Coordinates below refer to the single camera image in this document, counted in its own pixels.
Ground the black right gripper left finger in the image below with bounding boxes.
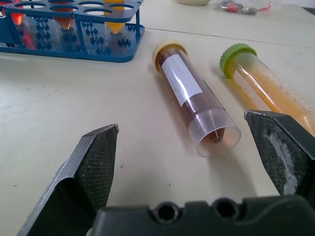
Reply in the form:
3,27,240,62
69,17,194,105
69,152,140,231
16,123,120,236

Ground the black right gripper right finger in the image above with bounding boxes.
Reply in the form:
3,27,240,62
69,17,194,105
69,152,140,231
243,110,315,197

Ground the yellow liquid tube, green cap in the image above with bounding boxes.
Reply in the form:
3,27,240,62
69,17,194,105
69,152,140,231
219,43,315,137

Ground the brown liquid tube, yellow cap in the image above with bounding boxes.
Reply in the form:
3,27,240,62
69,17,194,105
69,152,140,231
152,39,242,158

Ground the blue test tube rack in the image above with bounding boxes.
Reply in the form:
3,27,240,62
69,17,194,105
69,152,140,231
0,0,146,63

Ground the orange tube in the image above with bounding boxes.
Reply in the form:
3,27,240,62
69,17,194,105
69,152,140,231
50,0,76,42

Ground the yellow-orange tube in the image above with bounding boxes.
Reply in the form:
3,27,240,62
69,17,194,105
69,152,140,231
103,0,126,40

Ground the red liquid tube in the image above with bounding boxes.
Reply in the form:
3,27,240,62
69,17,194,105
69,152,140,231
0,0,37,50

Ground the clear plastic bag of parts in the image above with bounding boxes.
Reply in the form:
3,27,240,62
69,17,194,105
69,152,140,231
213,0,278,17

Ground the white round object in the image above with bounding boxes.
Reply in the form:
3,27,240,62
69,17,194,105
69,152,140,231
176,0,211,6

